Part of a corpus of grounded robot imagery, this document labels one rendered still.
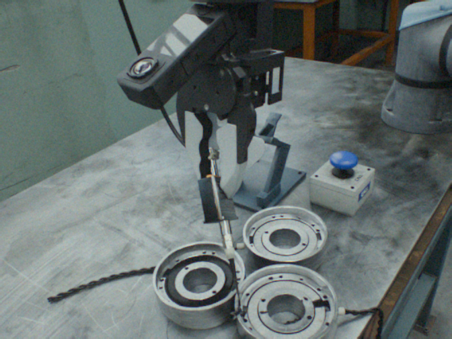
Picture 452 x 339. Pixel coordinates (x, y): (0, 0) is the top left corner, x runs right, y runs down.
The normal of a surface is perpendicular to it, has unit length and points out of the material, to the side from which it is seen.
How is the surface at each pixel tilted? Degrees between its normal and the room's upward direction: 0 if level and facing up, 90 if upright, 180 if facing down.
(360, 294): 0
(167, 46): 23
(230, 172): 83
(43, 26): 90
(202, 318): 90
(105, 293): 0
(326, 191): 90
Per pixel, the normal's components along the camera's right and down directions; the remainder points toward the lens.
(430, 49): -0.88, 0.32
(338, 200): -0.64, 0.45
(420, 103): -0.48, 0.22
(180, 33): -0.31, -0.60
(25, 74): 0.76, 0.28
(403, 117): -0.71, 0.15
